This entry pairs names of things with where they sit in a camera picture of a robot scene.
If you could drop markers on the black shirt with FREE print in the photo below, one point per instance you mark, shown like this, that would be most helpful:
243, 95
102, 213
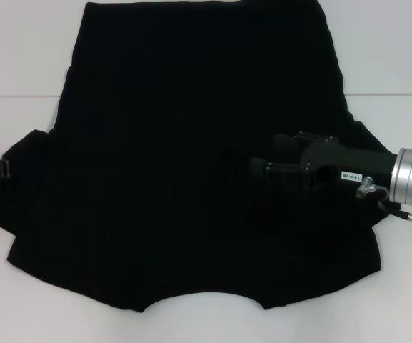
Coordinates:
177, 143

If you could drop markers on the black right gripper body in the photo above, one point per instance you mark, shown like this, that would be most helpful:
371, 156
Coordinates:
359, 162

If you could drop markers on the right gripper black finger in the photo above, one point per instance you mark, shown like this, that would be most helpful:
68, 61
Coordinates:
286, 144
280, 171

